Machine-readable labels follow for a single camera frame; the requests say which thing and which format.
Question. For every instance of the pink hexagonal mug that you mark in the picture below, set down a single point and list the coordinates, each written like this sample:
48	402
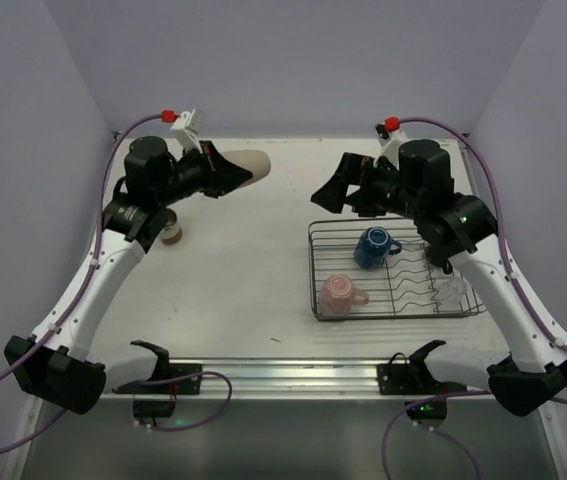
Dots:
339	295

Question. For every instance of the blue hexagonal mug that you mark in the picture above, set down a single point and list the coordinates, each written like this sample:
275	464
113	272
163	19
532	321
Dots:
375	246

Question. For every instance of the clear glass cup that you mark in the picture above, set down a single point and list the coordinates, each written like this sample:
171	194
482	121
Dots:
451	291

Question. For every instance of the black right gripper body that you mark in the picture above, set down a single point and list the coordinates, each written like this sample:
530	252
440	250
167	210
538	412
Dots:
359	176

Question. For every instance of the aluminium front rail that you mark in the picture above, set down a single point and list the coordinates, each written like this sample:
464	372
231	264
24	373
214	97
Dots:
283	377

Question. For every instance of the grey wire dish rack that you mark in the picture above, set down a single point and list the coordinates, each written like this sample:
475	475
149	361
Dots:
404	288

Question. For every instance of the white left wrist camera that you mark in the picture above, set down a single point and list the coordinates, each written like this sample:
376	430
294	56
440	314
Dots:
185	129

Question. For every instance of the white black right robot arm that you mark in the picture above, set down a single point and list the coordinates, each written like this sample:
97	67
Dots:
413	180

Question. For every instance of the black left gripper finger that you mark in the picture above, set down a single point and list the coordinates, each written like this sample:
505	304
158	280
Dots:
228	181
222	165

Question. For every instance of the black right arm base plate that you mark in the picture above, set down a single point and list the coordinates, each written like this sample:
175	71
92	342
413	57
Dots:
397	376

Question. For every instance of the beige tall cup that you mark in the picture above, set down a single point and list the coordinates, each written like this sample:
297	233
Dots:
257	162

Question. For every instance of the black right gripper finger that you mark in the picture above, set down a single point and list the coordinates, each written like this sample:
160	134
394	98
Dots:
357	201
331	196

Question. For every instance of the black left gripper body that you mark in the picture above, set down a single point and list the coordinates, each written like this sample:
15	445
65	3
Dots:
211	169

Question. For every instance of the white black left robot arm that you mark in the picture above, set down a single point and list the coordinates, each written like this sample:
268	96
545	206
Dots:
54	362

